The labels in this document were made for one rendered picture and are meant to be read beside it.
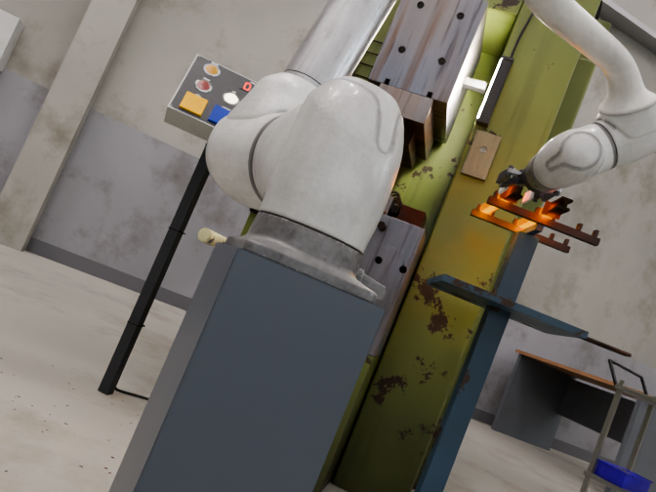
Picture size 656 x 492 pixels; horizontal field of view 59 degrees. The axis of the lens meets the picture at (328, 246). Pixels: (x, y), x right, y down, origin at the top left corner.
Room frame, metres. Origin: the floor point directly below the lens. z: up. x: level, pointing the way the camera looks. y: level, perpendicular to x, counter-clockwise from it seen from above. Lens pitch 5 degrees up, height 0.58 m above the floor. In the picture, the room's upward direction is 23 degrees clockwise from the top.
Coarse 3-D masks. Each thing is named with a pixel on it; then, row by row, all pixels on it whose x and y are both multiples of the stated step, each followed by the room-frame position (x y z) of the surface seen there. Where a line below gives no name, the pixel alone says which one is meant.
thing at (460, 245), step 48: (576, 0) 2.02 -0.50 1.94; (528, 48) 2.05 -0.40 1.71; (528, 96) 2.03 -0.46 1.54; (528, 144) 2.02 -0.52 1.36; (480, 192) 2.04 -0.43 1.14; (432, 240) 2.06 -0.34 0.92; (480, 240) 2.03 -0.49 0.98; (432, 288) 2.05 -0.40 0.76; (432, 336) 2.03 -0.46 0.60; (384, 384) 2.06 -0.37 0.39; (432, 384) 2.02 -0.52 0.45; (384, 432) 2.04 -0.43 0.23; (432, 432) 2.01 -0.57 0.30; (336, 480) 2.06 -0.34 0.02; (384, 480) 2.03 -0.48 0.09
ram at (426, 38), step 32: (416, 0) 2.01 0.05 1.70; (448, 0) 1.98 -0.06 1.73; (480, 0) 1.96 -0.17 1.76; (416, 32) 2.00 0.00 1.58; (448, 32) 1.97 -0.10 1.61; (480, 32) 2.06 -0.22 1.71; (384, 64) 2.01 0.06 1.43; (416, 64) 1.99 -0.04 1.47; (448, 64) 1.96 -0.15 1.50; (448, 96) 1.95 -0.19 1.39; (448, 128) 2.24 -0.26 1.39
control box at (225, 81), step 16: (192, 64) 1.96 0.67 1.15; (208, 64) 1.98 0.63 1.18; (192, 80) 1.93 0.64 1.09; (208, 80) 1.95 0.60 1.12; (224, 80) 1.98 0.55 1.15; (240, 80) 2.01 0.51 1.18; (176, 96) 1.88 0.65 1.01; (208, 96) 1.93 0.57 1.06; (224, 96) 1.95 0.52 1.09; (240, 96) 1.98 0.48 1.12; (176, 112) 1.87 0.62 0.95; (208, 112) 1.90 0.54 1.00; (192, 128) 1.91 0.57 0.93; (208, 128) 1.89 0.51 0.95
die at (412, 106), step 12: (384, 84) 2.01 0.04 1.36; (396, 96) 1.99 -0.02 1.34; (408, 96) 1.98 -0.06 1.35; (420, 96) 1.98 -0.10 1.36; (408, 108) 1.98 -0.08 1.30; (420, 108) 1.97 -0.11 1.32; (432, 108) 2.02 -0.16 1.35; (408, 120) 1.99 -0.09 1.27; (420, 120) 1.97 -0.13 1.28; (432, 120) 2.13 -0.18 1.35; (420, 132) 2.06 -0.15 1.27; (432, 132) 2.24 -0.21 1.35; (420, 144) 2.20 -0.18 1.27; (420, 156) 2.35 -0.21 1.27
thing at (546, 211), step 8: (560, 200) 1.42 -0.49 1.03; (568, 200) 1.40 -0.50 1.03; (544, 208) 1.49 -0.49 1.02; (552, 208) 1.48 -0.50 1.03; (560, 208) 1.40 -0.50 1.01; (568, 208) 1.40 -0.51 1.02; (544, 216) 1.54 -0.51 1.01; (552, 216) 1.49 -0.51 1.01; (520, 224) 1.72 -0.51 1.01; (528, 224) 1.68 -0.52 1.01
